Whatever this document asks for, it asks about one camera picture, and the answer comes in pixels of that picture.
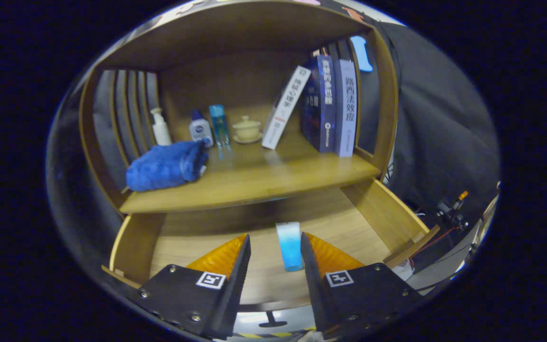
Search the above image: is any wooden countertop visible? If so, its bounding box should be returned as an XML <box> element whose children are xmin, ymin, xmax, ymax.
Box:
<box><xmin>119</xmin><ymin>128</ymin><xmax>381</xmax><ymax>214</ymax></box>

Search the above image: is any white pump bottle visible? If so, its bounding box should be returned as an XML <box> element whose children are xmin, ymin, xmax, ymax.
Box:
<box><xmin>150</xmin><ymin>107</ymin><xmax>173</xmax><ymax>146</ymax></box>

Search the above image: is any beige lidded teacup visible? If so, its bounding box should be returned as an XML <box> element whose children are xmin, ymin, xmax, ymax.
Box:
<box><xmin>232</xmin><ymin>115</ymin><xmax>263</xmax><ymax>144</ymax></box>

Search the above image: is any light blue squeeze tube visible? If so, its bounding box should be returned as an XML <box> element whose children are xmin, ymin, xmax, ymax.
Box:
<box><xmin>275</xmin><ymin>221</ymin><xmax>304</xmax><ymax>272</ymax></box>

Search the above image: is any dark blue book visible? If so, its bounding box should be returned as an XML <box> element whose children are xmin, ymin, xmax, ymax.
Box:
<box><xmin>301</xmin><ymin>55</ymin><xmax>337</xmax><ymax>153</ymax></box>

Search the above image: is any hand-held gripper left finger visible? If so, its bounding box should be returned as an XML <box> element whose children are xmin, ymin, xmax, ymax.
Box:
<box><xmin>129</xmin><ymin>234</ymin><xmax>252</xmax><ymax>340</ymax></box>

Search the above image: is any wooden cabinet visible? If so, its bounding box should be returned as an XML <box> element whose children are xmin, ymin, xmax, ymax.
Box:
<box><xmin>79</xmin><ymin>0</ymin><xmax>441</xmax><ymax>314</ymax></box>

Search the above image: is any white bottle blue cap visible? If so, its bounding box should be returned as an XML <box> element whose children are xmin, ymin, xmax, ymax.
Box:
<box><xmin>189</xmin><ymin>110</ymin><xmax>214</xmax><ymax>148</ymax></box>

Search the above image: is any clear blue bottle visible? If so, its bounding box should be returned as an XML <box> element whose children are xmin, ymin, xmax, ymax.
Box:
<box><xmin>208</xmin><ymin>104</ymin><xmax>231</xmax><ymax>148</ymax></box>

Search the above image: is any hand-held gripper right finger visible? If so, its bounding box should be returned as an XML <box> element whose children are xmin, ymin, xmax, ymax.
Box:
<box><xmin>300</xmin><ymin>232</ymin><xmax>426</xmax><ymax>340</ymax></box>

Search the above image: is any pale lavender book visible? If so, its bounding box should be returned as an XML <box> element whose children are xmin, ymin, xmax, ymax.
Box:
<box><xmin>334</xmin><ymin>59</ymin><xmax>358</xmax><ymax>158</ymax></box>

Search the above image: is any blue folded towel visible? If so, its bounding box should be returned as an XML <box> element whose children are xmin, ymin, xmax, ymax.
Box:
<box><xmin>126</xmin><ymin>139</ymin><xmax>209</xmax><ymax>192</ymax></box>

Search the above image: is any white book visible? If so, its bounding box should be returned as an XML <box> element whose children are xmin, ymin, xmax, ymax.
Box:
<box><xmin>261</xmin><ymin>66</ymin><xmax>312</xmax><ymax>150</ymax></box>

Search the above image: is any black drawer knob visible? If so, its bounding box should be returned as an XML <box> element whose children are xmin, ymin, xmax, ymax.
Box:
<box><xmin>259</xmin><ymin>311</ymin><xmax>287</xmax><ymax>328</ymax></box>

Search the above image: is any yellow black floor tape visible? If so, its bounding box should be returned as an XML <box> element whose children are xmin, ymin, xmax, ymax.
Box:
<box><xmin>228</xmin><ymin>327</ymin><xmax>317</xmax><ymax>339</ymax></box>

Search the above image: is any orange black device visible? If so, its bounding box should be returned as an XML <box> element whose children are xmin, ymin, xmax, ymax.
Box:
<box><xmin>435</xmin><ymin>190</ymin><xmax>470</xmax><ymax>228</ymax></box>

